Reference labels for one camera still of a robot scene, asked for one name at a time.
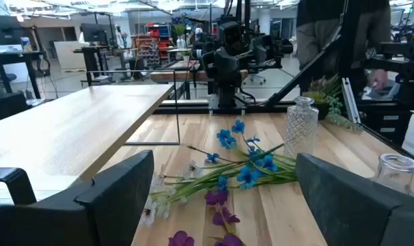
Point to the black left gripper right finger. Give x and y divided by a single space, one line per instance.
357 218

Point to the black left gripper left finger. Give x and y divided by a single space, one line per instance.
91 218

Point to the ribbed glass jar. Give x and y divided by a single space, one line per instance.
395 174

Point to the white artificial flower bunch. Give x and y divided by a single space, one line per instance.
159 201

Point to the diamond-pattern glass vase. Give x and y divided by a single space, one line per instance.
301 126

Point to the blue artificial flower bunch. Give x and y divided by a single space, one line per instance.
248 164

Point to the purple artificial flower bunch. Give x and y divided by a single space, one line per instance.
220 218

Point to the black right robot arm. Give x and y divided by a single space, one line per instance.
225 68

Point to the background vase with flowers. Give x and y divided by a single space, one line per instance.
180 37

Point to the background wooden bench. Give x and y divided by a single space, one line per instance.
179 76

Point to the red and blue parts rack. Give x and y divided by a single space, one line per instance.
155 41

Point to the person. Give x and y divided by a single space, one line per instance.
313 37

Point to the black drawer cabinet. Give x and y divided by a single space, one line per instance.
391 126

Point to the green potted succulent plant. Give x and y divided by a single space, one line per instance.
324 99

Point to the silver aluminium extrusion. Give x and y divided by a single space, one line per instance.
350 102

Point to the black computer monitor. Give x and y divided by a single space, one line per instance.
94 34

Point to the person's hand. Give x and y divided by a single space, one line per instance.
379 80

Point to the black equipment case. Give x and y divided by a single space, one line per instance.
7 106

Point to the black office desk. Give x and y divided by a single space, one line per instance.
91 58

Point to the black background robot rig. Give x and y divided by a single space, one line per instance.
408 68

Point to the beige board panel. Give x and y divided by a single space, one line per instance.
68 56

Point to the black side table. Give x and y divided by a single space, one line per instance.
12 57

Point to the large dark wall screen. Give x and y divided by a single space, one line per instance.
3 30

